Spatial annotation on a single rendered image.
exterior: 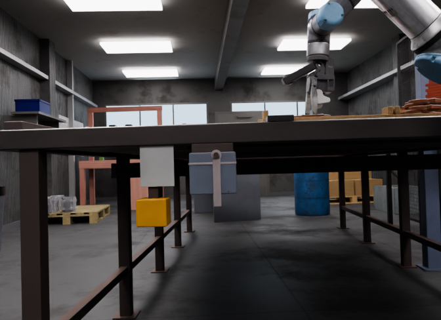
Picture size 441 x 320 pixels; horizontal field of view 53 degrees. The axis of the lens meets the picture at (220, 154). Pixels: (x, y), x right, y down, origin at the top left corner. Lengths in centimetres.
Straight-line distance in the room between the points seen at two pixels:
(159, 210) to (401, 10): 81
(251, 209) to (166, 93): 572
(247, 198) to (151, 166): 507
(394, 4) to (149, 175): 78
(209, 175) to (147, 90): 1022
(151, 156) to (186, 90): 1008
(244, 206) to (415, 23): 539
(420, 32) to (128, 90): 1061
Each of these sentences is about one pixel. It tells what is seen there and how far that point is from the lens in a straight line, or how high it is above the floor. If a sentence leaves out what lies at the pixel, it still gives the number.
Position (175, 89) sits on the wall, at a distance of 1138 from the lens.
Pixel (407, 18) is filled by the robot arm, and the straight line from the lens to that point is 112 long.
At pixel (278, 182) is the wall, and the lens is 1139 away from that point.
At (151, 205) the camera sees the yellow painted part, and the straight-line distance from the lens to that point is 129.
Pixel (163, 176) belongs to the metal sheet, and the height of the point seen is 77.
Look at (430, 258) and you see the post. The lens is 358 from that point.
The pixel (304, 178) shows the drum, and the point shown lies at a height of 57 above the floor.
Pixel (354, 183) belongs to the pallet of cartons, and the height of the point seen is 37.
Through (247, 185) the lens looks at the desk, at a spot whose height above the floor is 49.
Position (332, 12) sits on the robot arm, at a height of 124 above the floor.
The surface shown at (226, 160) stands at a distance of 126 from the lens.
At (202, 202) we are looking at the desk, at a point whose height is 16.
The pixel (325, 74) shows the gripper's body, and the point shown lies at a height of 108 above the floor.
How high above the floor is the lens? 79
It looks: 1 degrees up
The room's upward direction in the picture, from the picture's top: 2 degrees counter-clockwise
